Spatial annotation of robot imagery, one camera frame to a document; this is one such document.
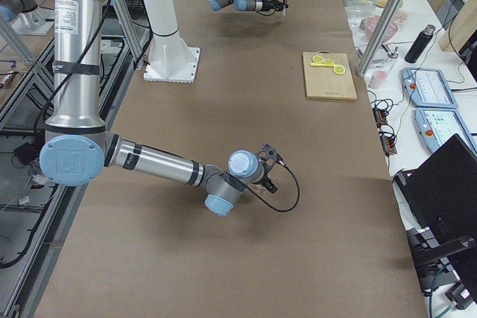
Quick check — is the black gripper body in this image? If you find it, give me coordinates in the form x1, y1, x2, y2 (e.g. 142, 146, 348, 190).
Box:
259, 157, 274, 185
263, 0, 280, 11

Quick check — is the steel double jigger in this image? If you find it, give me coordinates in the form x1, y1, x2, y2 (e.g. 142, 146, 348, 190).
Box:
282, 0, 289, 16

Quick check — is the pink cup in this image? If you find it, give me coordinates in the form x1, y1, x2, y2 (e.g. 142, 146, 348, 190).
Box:
369, 70, 388, 89

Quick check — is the middle lemon slice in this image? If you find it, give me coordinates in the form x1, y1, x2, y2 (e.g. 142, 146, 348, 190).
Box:
323, 58, 335, 67

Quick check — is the far lemon slice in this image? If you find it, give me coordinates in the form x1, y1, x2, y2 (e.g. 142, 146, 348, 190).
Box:
333, 65, 346, 74

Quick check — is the wooden cutting board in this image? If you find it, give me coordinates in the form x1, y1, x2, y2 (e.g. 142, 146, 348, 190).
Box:
302, 52, 357, 101

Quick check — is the pink bowl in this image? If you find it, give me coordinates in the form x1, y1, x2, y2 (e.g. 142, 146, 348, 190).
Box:
363, 16, 399, 42

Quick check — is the black water bottle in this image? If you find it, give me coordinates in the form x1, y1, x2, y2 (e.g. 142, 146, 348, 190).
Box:
404, 24, 435, 63

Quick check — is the far blue teach pendant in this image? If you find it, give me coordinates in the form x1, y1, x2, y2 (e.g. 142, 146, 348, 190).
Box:
401, 67, 458, 109

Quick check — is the blue teach pendant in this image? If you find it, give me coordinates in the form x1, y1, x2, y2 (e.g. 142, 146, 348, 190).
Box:
414, 107, 476, 153
401, 67, 458, 109

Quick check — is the black monitor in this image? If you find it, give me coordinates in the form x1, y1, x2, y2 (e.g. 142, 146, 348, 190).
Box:
394, 134, 476, 240

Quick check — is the near blue teach pendant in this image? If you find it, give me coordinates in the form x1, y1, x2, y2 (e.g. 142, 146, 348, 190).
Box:
414, 107, 476, 153

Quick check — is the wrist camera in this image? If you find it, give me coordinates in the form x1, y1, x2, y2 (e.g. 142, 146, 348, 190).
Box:
258, 143, 281, 167

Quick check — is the lemon slice near handle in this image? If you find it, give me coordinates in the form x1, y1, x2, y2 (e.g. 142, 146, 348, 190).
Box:
312, 55, 323, 63

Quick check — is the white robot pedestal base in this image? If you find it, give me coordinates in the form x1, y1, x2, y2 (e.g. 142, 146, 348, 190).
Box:
144, 0, 200, 83

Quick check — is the aluminium frame post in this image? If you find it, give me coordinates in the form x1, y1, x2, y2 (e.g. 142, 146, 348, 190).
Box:
356, 0, 402, 77

